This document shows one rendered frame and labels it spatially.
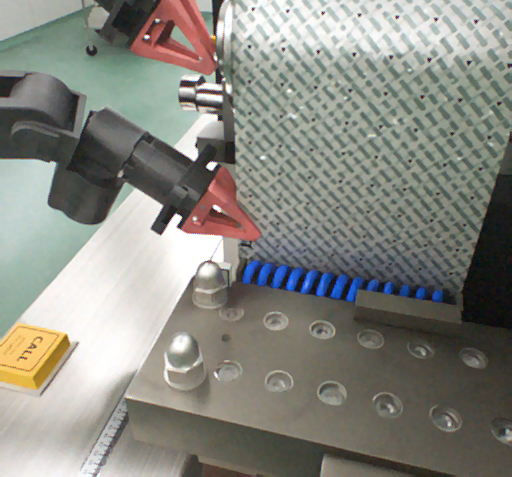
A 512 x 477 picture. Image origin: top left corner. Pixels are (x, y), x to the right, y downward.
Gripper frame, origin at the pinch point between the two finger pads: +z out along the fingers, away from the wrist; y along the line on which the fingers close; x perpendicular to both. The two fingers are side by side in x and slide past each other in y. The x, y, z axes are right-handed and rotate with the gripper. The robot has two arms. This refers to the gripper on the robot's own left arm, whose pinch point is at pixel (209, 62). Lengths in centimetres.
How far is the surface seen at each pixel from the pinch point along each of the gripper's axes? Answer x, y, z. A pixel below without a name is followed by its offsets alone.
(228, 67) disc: 4.0, 7.1, 2.0
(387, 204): 4.0, 6.3, 21.2
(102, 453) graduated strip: -29.0, 23.6, 16.3
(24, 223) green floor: -181, -122, -33
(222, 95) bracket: -2.5, -1.3, 3.0
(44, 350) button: -34.3, 14.8, 5.7
